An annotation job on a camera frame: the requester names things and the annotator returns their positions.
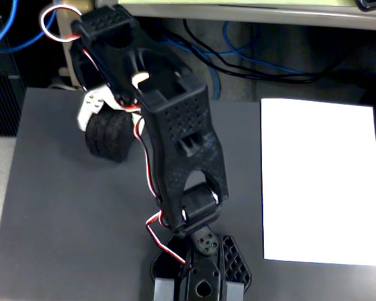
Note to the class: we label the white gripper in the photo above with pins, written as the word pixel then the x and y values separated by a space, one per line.
pixel 92 105

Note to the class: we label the black foam cube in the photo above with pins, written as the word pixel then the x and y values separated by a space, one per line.
pixel 109 138

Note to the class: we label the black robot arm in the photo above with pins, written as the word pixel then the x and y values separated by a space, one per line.
pixel 181 125

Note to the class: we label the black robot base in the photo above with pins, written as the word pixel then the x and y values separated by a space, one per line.
pixel 238 260

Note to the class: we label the beige desk panel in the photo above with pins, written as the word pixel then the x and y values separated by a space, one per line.
pixel 64 62

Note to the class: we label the dark grey board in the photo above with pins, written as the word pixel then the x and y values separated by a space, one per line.
pixel 65 203

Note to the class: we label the black vented computer case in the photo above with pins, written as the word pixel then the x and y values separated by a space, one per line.
pixel 0 103

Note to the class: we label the beige plastic box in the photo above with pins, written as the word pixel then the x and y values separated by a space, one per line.
pixel 78 3

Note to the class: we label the grey desk top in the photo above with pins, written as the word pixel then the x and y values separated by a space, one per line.
pixel 238 14

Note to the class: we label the yellow green paper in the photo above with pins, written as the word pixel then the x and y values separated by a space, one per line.
pixel 238 2

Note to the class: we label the grey base clamp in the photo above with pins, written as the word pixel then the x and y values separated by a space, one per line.
pixel 164 290
pixel 235 291

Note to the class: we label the white paper sheet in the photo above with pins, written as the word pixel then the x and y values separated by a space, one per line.
pixel 316 188

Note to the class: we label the black device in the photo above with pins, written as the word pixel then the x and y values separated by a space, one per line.
pixel 373 3

